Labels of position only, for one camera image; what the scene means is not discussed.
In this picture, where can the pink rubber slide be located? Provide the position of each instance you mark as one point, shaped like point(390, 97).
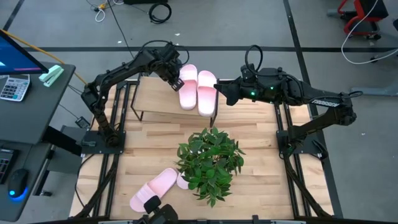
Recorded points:
point(182, 184)
point(158, 185)
point(188, 93)
point(206, 99)

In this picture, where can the black aluminium rig frame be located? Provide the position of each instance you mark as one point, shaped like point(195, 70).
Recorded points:
point(290, 186)

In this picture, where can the red and black cart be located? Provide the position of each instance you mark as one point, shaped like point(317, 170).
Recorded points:
point(373, 7)

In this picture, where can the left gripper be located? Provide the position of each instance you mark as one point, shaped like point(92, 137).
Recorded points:
point(168, 62)

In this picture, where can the black bulky device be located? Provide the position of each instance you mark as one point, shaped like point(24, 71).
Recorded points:
point(168, 216)

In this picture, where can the yellow plug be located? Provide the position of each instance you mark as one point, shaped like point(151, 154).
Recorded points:
point(102, 6)

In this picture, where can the black computer keyboard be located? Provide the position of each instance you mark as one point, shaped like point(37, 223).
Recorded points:
point(6, 165)

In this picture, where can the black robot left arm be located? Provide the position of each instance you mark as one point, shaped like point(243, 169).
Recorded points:
point(124, 68)

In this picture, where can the mint green stapler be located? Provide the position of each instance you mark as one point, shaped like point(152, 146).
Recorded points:
point(51, 74)

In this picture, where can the black computer monitor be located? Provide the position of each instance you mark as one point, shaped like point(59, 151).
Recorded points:
point(15, 59)

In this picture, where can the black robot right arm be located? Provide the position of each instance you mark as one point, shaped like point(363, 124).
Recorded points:
point(323, 102)

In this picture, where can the black computer mouse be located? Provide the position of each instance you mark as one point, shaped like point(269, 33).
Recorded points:
point(18, 182)

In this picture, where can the grey desk calculator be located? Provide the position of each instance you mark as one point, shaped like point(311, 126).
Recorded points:
point(14, 88)

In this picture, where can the green artificial plant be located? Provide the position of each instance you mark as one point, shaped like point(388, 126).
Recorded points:
point(208, 161)

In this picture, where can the wooden shelf with black legs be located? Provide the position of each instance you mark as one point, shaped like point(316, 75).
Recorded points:
point(155, 96)

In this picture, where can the black equipment box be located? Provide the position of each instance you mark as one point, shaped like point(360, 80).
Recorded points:
point(143, 1)

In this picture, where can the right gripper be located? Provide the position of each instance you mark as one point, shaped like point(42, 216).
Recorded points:
point(264, 90)

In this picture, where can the black office desk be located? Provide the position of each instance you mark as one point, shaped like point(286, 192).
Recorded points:
point(37, 105)

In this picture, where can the black power adaptor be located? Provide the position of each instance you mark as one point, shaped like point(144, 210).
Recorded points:
point(82, 123)

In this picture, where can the grey metal stand foot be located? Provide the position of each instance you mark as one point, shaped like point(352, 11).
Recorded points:
point(379, 90)

